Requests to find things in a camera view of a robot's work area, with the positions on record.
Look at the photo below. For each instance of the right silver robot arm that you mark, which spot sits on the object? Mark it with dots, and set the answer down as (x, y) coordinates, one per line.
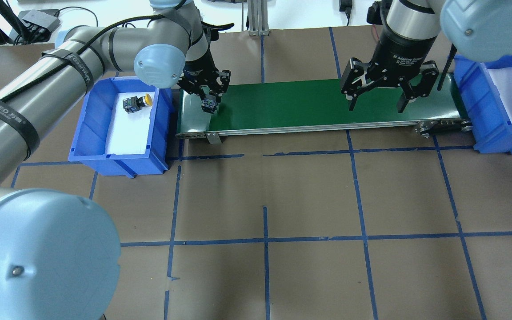
(481, 30)

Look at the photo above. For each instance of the white foam pad left bin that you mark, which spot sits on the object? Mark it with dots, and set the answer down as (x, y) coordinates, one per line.
(128, 133)

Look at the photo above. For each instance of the blue plastic bin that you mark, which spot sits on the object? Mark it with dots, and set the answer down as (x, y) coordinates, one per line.
(88, 144)
(491, 125)

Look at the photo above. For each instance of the red push button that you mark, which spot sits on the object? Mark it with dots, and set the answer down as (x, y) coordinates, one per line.
(209, 106)

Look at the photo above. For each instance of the aluminium frame post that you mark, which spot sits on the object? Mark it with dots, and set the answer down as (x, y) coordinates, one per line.
(257, 18)

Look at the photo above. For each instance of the green conveyor belt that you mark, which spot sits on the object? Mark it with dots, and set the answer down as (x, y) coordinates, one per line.
(316, 105)

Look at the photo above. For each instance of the right blue plastic bin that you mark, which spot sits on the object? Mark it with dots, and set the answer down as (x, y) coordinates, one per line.
(491, 125)

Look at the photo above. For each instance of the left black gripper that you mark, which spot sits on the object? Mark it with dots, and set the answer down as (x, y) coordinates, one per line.
(197, 63)

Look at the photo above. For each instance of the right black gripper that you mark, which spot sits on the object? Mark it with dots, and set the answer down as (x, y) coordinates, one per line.
(399, 52)

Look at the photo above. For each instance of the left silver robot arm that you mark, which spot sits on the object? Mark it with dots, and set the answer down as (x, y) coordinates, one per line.
(142, 208)

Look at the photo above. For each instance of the left blue plastic bin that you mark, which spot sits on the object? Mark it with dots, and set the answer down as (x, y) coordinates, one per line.
(88, 144)

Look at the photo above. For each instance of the yellow push button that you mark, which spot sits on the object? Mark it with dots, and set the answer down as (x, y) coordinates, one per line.
(134, 104)

